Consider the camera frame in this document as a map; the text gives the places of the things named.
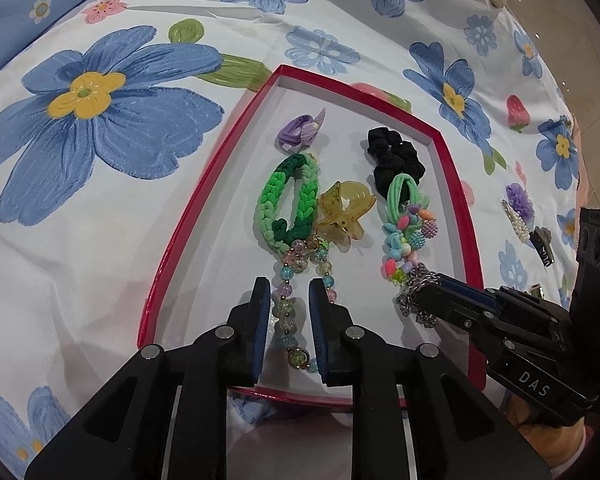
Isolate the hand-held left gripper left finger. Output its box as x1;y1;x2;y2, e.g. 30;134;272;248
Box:
24;276;272;480

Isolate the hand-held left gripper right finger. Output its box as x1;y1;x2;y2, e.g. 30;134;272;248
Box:
307;279;552;480

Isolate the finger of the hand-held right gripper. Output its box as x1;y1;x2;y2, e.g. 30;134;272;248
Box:
436;274;500;312
416;284;487;337

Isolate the pastel glass bead bracelet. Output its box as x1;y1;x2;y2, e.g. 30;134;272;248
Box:
271;238;341;374

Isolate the silver chain bracelet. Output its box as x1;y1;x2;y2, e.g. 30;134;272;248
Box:
394;262;439;329

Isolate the green hair tie with beads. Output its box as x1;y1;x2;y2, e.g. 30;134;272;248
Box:
378;172;439;287

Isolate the red shallow box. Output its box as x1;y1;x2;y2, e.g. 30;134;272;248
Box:
137;64;487;409

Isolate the yellow translucent claw clip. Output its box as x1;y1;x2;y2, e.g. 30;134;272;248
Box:
315;180;379;252

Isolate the green braided bracelet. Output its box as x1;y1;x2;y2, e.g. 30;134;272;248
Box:
252;152;324;254

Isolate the black scrunchie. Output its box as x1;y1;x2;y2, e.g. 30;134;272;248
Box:
366;127;426;194

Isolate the small purple hair tie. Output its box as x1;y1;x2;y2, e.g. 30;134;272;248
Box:
277;108;329;151

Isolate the person's right hand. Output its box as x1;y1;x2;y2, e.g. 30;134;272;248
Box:
502;392;589;480

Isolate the pearl hair clip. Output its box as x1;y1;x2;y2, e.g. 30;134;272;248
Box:
500;199;531;244

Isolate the dark claw clip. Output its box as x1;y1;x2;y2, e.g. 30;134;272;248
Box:
529;227;556;267

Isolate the purple mesh scrunchie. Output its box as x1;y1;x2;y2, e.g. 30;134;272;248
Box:
504;183;536;222

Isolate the pink patterned blanket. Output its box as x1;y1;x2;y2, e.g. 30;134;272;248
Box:
573;115;590;211

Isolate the blue pillow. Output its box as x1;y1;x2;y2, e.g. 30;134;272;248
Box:
0;0;112;92

